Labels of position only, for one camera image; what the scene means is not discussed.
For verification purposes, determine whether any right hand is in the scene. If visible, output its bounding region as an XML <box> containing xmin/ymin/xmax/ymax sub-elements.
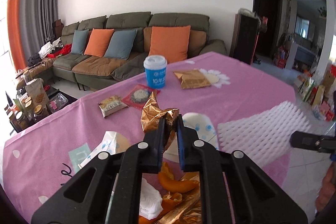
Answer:
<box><xmin>315</xmin><ymin>164</ymin><xmax>335</xmax><ymax>212</ymax></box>

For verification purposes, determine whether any orange peel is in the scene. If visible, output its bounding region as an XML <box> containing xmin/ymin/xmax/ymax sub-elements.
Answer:
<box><xmin>157</xmin><ymin>162</ymin><xmax>199</xmax><ymax>193</ymax></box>

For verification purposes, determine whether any blue white paper cup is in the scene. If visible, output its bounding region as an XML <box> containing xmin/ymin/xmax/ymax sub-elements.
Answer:
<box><xmin>143</xmin><ymin>55</ymin><xmax>167</xmax><ymax>89</ymax></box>

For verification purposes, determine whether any orange cushion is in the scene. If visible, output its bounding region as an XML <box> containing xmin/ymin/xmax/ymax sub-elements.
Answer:
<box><xmin>149</xmin><ymin>26</ymin><xmax>191</xmax><ymax>64</ymax></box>
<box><xmin>84</xmin><ymin>29</ymin><xmax>114</xmax><ymax>57</ymax></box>

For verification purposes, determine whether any grey curtain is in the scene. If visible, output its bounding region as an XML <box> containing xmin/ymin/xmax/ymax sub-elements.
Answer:
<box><xmin>19</xmin><ymin>0</ymin><xmax>59</xmax><ymax>61</ymax></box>

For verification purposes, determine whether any white tissue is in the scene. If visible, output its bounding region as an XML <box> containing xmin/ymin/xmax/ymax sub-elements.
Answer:
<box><xmin>139</xmin><ymin>178</ymin><xmax>163</xmax><ymax>220</ymax></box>

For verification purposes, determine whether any red mooncake packet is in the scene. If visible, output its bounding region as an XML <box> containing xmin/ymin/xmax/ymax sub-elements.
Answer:
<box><xmin>121</xmin><ymin>84</ymin><xmax>160</xmax><ymax>109</ymax></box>

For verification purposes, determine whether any orange curtain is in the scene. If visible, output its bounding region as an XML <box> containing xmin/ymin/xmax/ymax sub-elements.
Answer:
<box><xmin>7</xmin><ymin>0</ymin><xmax>26</xmax><ymax>72</ymax></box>

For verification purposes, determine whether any white foam fruit net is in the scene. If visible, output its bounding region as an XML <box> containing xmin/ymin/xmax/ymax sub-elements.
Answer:
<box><xmin>217</xmin><ymin>101</ymin><xmax>311</xmax><ymax>167</ymax></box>

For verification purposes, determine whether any green sectional sofa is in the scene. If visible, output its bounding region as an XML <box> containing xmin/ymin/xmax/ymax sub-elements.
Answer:
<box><xmin>17</xmin><ymin>11</ymin><xmax>227</xmax><ymax>90</ymax></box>

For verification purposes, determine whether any beige biscuit packet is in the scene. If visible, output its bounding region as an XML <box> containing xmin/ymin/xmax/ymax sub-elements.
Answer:
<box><xmin>98</xmin><ymin>96</ymin><xmax>128</xmax><ymax>118</ymax></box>

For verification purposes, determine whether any gold snack packet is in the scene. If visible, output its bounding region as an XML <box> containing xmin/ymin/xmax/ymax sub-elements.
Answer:
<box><xmin>173</xmin><ymin>69</ymin><xmax>211</xmax><ymax>89</ymax></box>

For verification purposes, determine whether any gold foil wrapper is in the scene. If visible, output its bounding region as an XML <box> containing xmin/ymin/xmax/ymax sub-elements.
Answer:
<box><xmin>141</xmin><ymin>91</ymin><xmax>179</xmax><ymax>151</ymax></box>

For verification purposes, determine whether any blue-grey cushion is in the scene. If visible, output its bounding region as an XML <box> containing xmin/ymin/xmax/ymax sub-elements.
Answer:
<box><xmin>71</xmin><ymin>30</ymin><xmax>89</xmax><ymax>55</ymax></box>
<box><xmin>104</xmin><ymin>30</ymin><xmax>137</xmax><ymax>60</ymax></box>

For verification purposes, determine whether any pink floral tablecloth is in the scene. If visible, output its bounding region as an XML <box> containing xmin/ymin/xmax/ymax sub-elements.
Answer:
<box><xmin>3</xmin><ymin>52</ymin><xmax>295</xmax><ymax>221</ymax></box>

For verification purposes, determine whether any dark coffee table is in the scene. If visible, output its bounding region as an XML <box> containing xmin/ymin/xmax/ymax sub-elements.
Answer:
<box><xmin>4</xmin><ymin>84</ymin><xmax>78</xmax><ymax>134</ymax></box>

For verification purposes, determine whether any dark folded table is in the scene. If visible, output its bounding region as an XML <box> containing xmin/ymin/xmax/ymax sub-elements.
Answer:
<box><xmin>230</xmin><ymin>14</ymin><xmax>259</xmax><ymax>65</ymax></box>

